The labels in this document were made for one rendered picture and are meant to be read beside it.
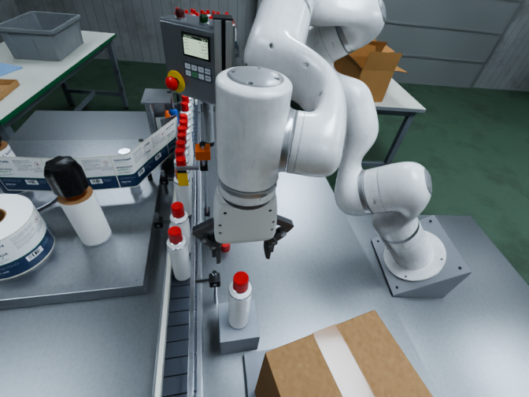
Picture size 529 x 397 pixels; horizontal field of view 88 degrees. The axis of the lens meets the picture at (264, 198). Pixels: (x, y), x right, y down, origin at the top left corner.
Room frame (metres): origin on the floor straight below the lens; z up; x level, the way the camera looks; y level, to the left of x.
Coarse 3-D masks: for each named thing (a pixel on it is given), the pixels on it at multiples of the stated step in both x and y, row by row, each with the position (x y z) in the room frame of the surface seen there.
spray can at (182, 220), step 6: (174, 204) 0.52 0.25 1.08; (180, 204) 0.52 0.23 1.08; (174, 210) 0.50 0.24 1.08; (180, 210) 0.51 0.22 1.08; (174, 216) 0.50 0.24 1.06; (180, 216) 0.51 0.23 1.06; (186, 216) 0.52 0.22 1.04; (174, 222) 0.49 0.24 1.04; (180, 222) 0.50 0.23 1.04; (186, 222) 0.51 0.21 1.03; (186, 228) 0.50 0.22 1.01; (186, 234) 0.50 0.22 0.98
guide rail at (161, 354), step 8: (176, 200) 0.71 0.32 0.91; (168, 256) 0.46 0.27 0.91; (168, 264) 0.44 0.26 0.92; (168, 272) 0.41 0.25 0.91; (168, 280) 0.38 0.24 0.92; (168, 288) 0.36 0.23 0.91; (168, 296) 0.34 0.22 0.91; (168, 304) 0.32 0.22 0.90; (160, 336) 0.24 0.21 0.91; (160, 344) 0.22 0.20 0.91; (160, 352) 0.20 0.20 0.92; (160, 360) 0.19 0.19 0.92; (160, 368) 0.17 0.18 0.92; (160, 376) 0.16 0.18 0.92; (160, 384) 0.14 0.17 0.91; (160, 392) 0.13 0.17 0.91
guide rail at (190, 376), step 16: (192, 192) 0.71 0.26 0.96; (192, 208) 0.63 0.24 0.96; (192, 224) 0.56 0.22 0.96; (192, 240) 0.50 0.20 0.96; (192, 256) 0.44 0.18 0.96; (192, 272) 0.39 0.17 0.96; (192, 288) 0.35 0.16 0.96; (192, 304) 0.30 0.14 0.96; (192, 320) 0.27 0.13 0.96; (192, 336) 0.23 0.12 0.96; (192, 352) 0.20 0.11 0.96; (192, 368) 0.17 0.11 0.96; (192, 384) 0.14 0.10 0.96
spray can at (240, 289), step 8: (240, 272) 0.31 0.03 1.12; (232, 280) 0.32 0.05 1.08; (240, 280) 0.29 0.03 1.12; (248, 280) 0.30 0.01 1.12; (232, 288) 0.29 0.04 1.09; (240, 288) 0.28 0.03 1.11; (248, 288) 0.30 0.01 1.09; (232, 296) 0.28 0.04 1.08; (240, 296) 0.28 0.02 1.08; (248, 296) 0.28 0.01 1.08; (232, 304) 0.28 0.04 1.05; (240, 304) 0.27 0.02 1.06; (248, 304) 0.29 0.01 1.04; (232, 312) 0.28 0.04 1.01; (240, 312) 0.27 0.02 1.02; (248, 312) 0.29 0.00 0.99; (232, 320) 0.28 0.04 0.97; (240, 320) 0.28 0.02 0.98; (240, 328) 0.28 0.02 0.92
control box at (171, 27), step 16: (192, 16) 0.84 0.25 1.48; (176, 32) 0.76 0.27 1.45; (192, 32) 0.75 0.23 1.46; (208, 32) 0.73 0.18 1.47; (176, 48) 0.76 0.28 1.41; (176, 64) 0.77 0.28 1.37; (208, 64) 0.73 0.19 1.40; (192, 80) 0.75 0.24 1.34; (192, 96) 0.75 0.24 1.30; (208, 96) 0.73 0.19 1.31
